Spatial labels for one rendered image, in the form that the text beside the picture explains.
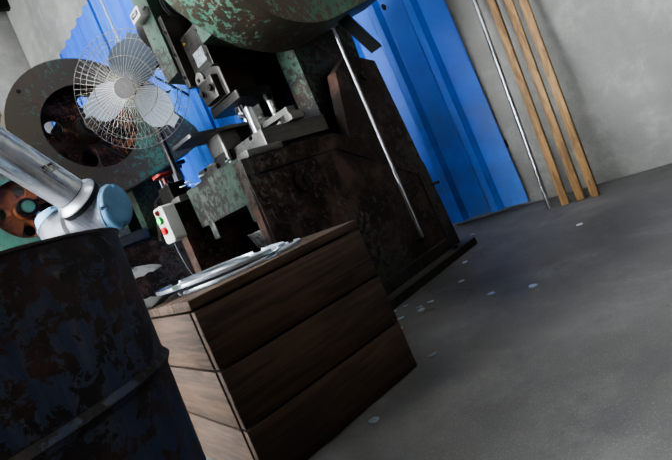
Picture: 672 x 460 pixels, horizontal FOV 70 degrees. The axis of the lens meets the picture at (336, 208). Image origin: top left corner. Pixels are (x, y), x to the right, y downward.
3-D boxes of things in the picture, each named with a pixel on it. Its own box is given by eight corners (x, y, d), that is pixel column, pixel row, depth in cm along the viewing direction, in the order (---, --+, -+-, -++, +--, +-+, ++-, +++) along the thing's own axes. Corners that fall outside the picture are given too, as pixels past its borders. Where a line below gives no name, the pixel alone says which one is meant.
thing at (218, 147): (205, 171, 152) (188, 132, 152) (186, 184, 162) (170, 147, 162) (264, 154, 170) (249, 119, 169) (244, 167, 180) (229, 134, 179)
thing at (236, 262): (235, 270, 86) (233, 266, 86) (127, 307, 98) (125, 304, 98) (306, 235, 112) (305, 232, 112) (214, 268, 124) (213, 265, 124)
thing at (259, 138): (267, 145, 152) (260, 128, 151) (203, 187, 184) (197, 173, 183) (329, 128, 173) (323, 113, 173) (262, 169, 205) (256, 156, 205)
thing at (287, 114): (292, 118, 158) (280, 89, 158) (264, 137, 170) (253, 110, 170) (305, 115, 162) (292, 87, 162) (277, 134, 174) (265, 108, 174)
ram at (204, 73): (219, 94, 163) (185, 13, 163) (200, 112, 174) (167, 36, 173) (258, 88, 175) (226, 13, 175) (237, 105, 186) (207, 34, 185)
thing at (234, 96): (242, 103, 165) (235, 89, 165) (214, 126, 179) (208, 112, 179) (276, 97, 177) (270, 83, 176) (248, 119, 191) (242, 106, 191)
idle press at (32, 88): (116, 381, 240) (-28, 60, 236) (72, 379, 312) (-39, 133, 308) (324, 263, 344) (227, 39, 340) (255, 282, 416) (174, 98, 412)
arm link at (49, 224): (77, 255, 136) (58, 212, 136) (111, 239, 132) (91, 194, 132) (40, 267, 125) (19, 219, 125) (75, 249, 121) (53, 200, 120)
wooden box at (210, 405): (271, 490, 80) (187, 301, 79) (195, 450, 110) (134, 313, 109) (418, 365, 104) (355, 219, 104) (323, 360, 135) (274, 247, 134)
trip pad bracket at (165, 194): (187, 229, 179) (166, 181, 178) (176, 234, 186) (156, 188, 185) (201, 224, 183) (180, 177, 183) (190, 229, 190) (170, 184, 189)
